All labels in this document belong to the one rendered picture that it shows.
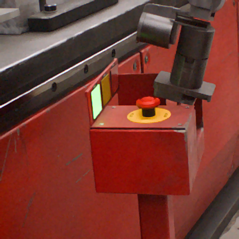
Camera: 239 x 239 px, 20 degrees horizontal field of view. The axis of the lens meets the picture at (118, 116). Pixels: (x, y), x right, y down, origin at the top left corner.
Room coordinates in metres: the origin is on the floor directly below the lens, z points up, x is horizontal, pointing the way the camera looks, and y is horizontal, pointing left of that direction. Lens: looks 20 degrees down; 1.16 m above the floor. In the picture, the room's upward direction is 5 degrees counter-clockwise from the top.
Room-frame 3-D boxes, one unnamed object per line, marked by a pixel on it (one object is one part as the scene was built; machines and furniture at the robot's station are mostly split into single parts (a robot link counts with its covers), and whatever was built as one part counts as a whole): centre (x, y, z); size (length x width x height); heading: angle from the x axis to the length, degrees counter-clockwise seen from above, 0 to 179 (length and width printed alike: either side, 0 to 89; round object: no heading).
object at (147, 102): (1.07, -0.05, 0.79); 0.04 x 0.04 x 0.04
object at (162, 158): (1.12, -0.05, 0.75); 0.20 x 0.16 x 0.18; 165
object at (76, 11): (1.49, 0.07, 0.89); 0.30 x 0.05 x 0.03; 152
